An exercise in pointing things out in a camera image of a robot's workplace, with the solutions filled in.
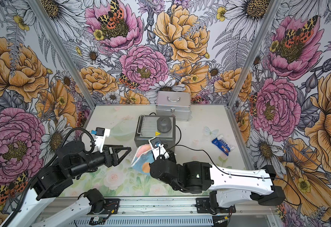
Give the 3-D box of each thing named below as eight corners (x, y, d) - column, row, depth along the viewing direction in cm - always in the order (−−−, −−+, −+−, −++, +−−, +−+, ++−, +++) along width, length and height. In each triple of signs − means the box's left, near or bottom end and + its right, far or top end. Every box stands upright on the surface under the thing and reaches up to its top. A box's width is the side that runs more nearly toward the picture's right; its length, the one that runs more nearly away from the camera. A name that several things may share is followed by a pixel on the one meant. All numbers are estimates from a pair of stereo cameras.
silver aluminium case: (157, 122, 114) (156, 107, 101) (158, 104, 128) (157, 88, 115) (189, 122, 114) (192, 107, 101) (187, 104, 128) (189, 88, 115)
